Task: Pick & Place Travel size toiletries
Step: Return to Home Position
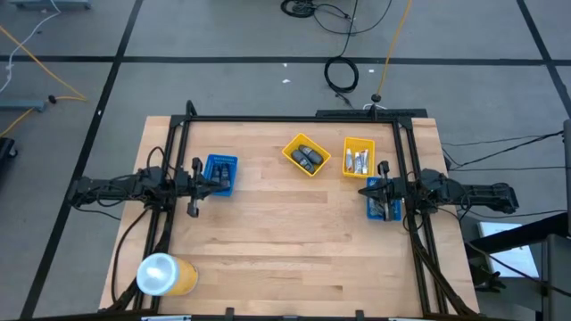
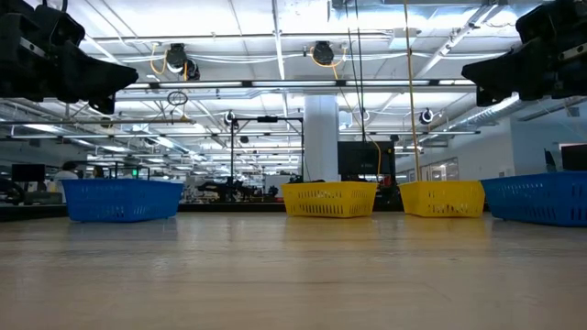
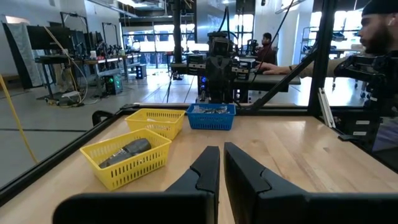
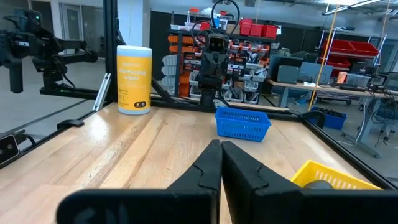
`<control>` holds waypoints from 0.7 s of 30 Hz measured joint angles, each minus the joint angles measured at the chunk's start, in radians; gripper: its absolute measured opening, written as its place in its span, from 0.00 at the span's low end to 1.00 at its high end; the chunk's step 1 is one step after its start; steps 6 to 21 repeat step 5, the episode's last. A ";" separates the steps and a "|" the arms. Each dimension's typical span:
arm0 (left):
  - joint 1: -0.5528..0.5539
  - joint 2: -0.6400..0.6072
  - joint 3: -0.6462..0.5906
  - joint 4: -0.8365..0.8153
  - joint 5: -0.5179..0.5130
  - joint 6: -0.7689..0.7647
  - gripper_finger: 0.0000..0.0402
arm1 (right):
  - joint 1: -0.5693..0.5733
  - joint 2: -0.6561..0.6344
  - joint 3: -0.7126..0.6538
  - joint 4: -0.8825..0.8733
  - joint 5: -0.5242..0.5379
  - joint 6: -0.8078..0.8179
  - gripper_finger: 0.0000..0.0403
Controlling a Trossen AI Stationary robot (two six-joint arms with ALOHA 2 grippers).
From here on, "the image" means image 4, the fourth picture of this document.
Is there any silver aluminium bar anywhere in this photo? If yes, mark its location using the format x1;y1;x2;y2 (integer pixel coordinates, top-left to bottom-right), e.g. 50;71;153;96
92;73;112;112

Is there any yellow plastic basket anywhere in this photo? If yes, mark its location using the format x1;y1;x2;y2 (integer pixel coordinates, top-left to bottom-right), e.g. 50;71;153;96
290;159;383;190

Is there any red storage bin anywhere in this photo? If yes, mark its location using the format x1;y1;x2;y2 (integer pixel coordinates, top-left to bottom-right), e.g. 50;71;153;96
262;24;279;40
322;39;356;55
239;18;253;37
250;24;265;38
349;40;380;57

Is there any black aluminium table frame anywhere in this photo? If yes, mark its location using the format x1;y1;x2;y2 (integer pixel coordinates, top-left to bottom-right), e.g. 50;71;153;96
0;0;398;190

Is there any grey monitor back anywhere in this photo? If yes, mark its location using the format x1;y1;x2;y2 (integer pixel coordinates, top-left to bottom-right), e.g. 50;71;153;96
298;62;334;85

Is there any grey equipment case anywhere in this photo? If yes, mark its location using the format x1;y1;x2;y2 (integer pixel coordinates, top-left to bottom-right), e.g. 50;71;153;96
276;64;301;85

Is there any shelf with orange white bins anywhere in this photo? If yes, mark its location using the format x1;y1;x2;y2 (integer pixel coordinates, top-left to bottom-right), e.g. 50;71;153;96
161;9;271;105

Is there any orange hanging cable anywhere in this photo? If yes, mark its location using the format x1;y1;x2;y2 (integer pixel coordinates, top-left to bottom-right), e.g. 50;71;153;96
307;0;340;112

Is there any blue plastic basket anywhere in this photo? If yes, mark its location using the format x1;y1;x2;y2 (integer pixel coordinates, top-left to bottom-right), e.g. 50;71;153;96
215;106;272;142

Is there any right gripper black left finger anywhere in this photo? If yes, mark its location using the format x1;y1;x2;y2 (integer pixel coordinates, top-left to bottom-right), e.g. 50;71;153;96
55;139;223;224

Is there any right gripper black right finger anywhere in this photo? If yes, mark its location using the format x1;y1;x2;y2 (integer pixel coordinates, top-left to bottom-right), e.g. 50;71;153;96
221;141;398;224

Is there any wooden desk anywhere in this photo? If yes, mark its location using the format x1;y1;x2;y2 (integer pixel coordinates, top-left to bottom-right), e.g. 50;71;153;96
266;77;398;108

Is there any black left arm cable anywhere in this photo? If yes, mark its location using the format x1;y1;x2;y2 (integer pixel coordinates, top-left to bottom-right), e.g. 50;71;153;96
190;0;241;41

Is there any yellow disinfecting wipes canister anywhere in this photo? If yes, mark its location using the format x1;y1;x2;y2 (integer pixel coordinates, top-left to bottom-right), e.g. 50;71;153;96
116;45;153;116

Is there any ceiling light strip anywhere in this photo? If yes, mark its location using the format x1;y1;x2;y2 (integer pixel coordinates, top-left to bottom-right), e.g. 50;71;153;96
322;0;383;16

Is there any black frame clamp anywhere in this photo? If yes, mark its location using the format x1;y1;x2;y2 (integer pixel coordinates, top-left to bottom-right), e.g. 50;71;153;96
57;119;85;131

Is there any black table-level camera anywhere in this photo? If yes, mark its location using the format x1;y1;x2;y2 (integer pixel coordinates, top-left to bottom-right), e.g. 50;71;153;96
0;134;20;165

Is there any white wire rack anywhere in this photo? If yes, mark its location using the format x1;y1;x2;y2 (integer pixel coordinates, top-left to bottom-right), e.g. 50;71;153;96
318;26;388;82

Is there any blue floor bin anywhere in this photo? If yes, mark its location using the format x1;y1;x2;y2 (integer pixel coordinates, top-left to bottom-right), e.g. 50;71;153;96
310;106;348;131

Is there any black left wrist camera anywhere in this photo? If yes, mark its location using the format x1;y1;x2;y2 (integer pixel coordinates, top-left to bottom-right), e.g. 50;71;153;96
206;32;228;54

